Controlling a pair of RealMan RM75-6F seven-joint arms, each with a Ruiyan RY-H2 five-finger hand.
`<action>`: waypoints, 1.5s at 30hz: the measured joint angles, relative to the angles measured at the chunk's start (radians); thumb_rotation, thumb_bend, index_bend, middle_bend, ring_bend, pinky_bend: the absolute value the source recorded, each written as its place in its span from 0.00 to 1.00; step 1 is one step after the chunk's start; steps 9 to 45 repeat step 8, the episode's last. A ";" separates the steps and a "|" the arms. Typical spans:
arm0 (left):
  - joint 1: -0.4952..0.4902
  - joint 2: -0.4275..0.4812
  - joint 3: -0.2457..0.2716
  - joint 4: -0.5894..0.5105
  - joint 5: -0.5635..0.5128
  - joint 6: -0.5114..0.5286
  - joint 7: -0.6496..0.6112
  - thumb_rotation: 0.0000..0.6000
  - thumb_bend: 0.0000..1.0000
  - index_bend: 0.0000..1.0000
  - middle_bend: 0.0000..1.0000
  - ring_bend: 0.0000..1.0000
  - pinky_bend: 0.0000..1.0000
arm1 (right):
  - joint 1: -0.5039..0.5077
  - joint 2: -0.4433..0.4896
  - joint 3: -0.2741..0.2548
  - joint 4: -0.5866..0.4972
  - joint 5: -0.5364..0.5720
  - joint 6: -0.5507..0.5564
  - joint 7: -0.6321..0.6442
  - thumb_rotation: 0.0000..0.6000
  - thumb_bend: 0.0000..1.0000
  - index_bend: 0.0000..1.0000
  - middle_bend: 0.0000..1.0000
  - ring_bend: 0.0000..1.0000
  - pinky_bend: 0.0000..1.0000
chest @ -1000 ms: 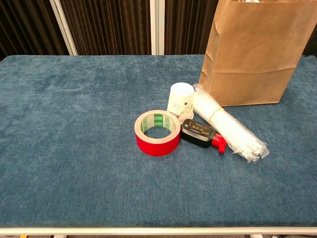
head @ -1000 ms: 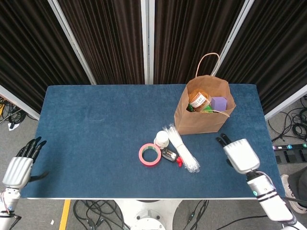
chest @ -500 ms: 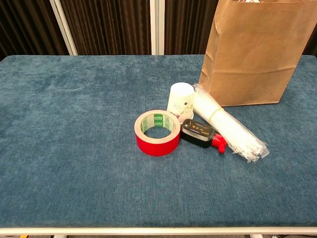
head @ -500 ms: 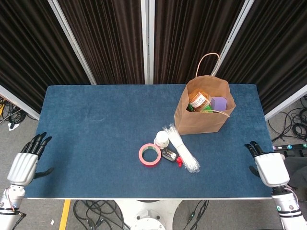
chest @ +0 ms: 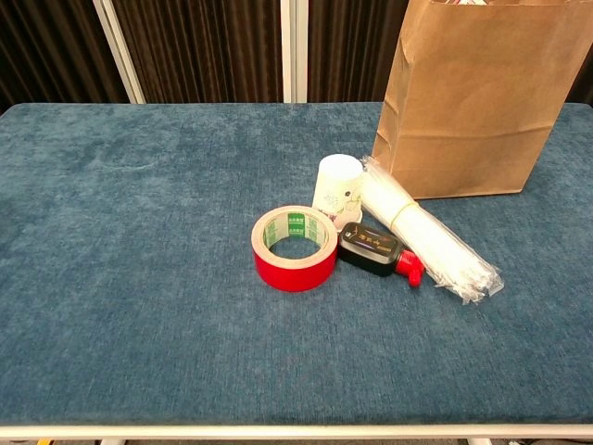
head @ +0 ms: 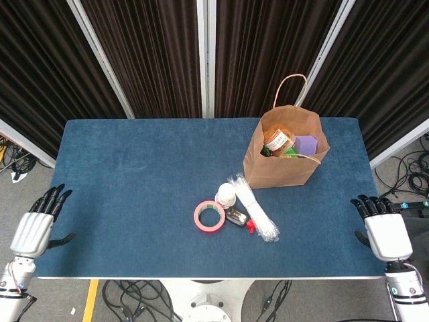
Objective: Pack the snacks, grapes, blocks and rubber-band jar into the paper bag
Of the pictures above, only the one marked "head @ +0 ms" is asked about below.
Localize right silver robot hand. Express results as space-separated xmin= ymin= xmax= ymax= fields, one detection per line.
xmin=350 ymin=194 xmax=414 ymax=262

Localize brown paper shopping bag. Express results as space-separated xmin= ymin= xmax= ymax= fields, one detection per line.
xmin=243 ymin=74 xmax=331 ymax=189

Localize red tape roll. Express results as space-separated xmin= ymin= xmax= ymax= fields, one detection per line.
xmin=193 ymin=200 xmax=227 ymax=233

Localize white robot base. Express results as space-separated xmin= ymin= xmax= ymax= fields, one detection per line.
xmin=157 ymin=278 xmax=257 ymax=322

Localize purple foam cube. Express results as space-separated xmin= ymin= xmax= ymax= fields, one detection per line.
xmin=294 ymin=135 xmax=319 ymax=156

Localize blue velvet tablecloth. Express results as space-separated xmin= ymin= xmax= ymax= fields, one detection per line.
xmin=26 ymin=117 xmax=391 ymax=279

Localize black floor cable tangle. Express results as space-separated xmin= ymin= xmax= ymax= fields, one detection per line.
xmin=0 ymin=133 xmax=38 ymax=175
xmin=247 ymin=280 xmax=304 ymax=322
xmin=101 ymin=280 xmax=184 ymax=322
xmin=374 ymin=133 xmax=429 ymax=199

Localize white table frame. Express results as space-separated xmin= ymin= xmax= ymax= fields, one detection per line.
xmin=36 ymin=275 xmax=386 ymax=282

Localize white printed paper cup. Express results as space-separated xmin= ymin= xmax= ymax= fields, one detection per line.
xmin=214 ymin=182 xmax=237 ymax=208

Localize white cable tie bundle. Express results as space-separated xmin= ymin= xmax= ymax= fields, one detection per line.
xmin=227 ymin=172 xmax=280 ymax=243

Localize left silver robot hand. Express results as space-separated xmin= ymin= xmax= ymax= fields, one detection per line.
xmin=9 ymin=183 xmax=75 ymax=259

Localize clear tub of rubber bands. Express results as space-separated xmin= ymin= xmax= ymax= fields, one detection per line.
xmin=263 ymin=123 xmax=298 ymax=158

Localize dark trouser leg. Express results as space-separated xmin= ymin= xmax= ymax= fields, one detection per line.
xmin=401 ymin=207 xmax=429 ymax=272

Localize white frame post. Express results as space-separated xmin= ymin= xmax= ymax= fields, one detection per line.
xmin=66 ymin=0 xmax=135 ymax=119
xmin=196 ymin=0 xmax=216 ymax=119
xmin=369 ymin=117 xmax=429 ymax=169
xmin=288 ymin=0 xmax=357 ymax=119
xmin=0 ymin=117 xmax=57 ymax=168

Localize black pleated curtain panel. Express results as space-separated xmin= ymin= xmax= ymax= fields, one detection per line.
xmin=0 ymin=0 xmax=130 ymax=160
xmin=214 ymin=0 xmax=343 ymax=119
xmin=81 ymin=0 xmax=202 ymax=119
xmin=306 ymin=0 xmax=429 ymax=158

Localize black rectangular tin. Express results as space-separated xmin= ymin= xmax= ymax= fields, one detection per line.
xmin=225 ymin=207 xmax=249 ymax=227

